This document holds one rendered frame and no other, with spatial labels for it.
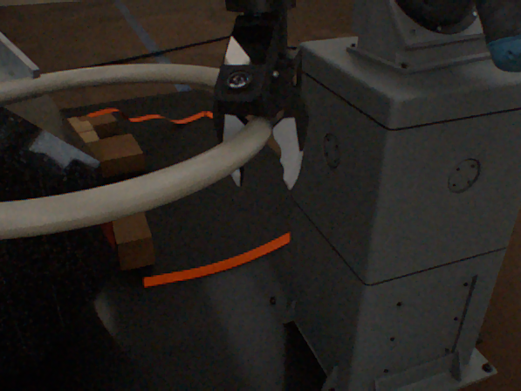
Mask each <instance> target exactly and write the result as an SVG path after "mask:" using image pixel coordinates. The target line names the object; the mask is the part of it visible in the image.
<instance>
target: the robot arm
mask: <svg viewBox="0 0 521 391"><path fill-rule="evenodd" d="M405 1H406V2H407V3H408V5H409V6H410V7H411V8H412V9H413V10H416V11H417V12H418V13H419V15H421V16H422V17H424V18H426V19H427V20H429V21H432V22H436V23H438V24H455V23H458V22H460V21H461V20H462V19H464V18H465V17H467V16H468V15H469V13H470V12H471V11H473V10H474V8H475V7H476V8H477V12H478V16H479V19H480V23H481V25H482V29H483V35H484V39H485V42H486V48H487V49H488V51H490V55H491V57H492V59H493V62H494V64H495V66H496V67H497V69H499V70H501V71H503V72H521V0H405ZM225 3H226V10H228V11H233V12H243V13H244V15H237V17H236V18H235V21H234V24H233V27H232V30H231V33H230V39H229V42H228V44H227V47H226V51H225V54H224V57H223V62H222V65H221V68H220V72H219V75H217V78H216V83H215V87H214V90H213V95H214V98H215V102H214V106H213V121H214V126H215V130H216V136H217V139H218V140H219V144H222V143H224V142H225V141H226V140H227V139H228V138H229V137H231V136H232V135H234V134H236V133H238V132H239V131H240V130H241V129H242V128H243V127H245V126H246V124H247V123H248V120H247V119H246V118H245V117H246V116H247V115H262V114H263V113H268V114H269V115H270V116H271V117H272V118H275V117H276V116H277V114H278V112H280V111H282V110H283V116H282V117H281V118H280V119H279V120H278V121H277V123H276V125H275V127H274V128H273V135H274V138H275V140H276V143H277V144H278V145H279V146H280V150H281V155H280V162H281V164H282V166H283V168H284V170H283V178H282V179H283V182H284V185H285V186H286V189H292V187H293V185H294V184H295V182H296V180H297V179H298V173H299V170H300V165H301V161H302V155H303V151H304V143H305V134H306V129H308V126H309V107H308V103H306V100H305V98H304V97H303V95H302V46H295V45H288V44H287V17H286V10H290V9H293V8H295V7H296V0H225ZM295 71H297V84H296V85H295V81H294V77H295V75H296V73H295ZM243 173H244V169H243V166H242V167H240V168H239V169H238V170H235V171H234V172H232V173H231V177H232V179H233V181H234V182H235V183H236V184H237V186H241V187H242V185H243Z"/></svg>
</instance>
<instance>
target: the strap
mask: <svg viewBox="0 0 521 391"><path fill-rule="evenodd" d="M111 112H119V113H120V115H121V116H122V117H123V118H124V119H127V120H131V121H141V120H149V119H153V118H164V117H161V116H159V115H147V116H143V117H140V118H134V119H129V118H128V117H127V116H126V115H125V114H124V113H123V112H121V111H119V110H116V109H106V110H102V111H99V112H96V113H90V114H88V116H89V117H91V118H92V117H96V116H99V115H102V114H105V113H111ZM205 115H207V116H209V117H210V118H212V119H213V113H210V112H207V113H205V112H202V113H199V114H196V115H194V116H192V117H189V118H187V119H185V120H171V121H173V122H174V123H176V124H186V123H189V122H190V121H192V120H196V119H198V118H200V117H203V116H205ZM164 119H167V118H164ZM167 120H168V119H167ZM290 240H291V232H288V233H287V234H285V235H283V236H281V237H279V238H277V239H275V240H273V241H270V242H268V243H267V244H264V245H261V246H259V247H257V249H255V250H251V251H249V252H246V253H244V254H242V255H240V256H237V257H232V258H229V259H226V260H223V261H221V262H217V263H214V264H208V266H204V267H201V268H196V269H193V270H188V271H178V272H174V273H169V274H163V275H158V276H153V277H148V278H143V280H144V286H145V287H150V286H155V285H164V283H169V282H174V281H179V280H184V279H189V278H197V277H201V276H205V275H209V274H212V273H215V272H219V271H225V270H228V269H230V268H233V267H237V265H239V264H243V263H245V262H248V261H250V260H252V259H255V258H258V257H261V256H262V255H265V254H267V253H269V252H271V251H274V250H276V249H278V247H280V246H282V245H284V244H287V243H289V242H290Z"/></svg>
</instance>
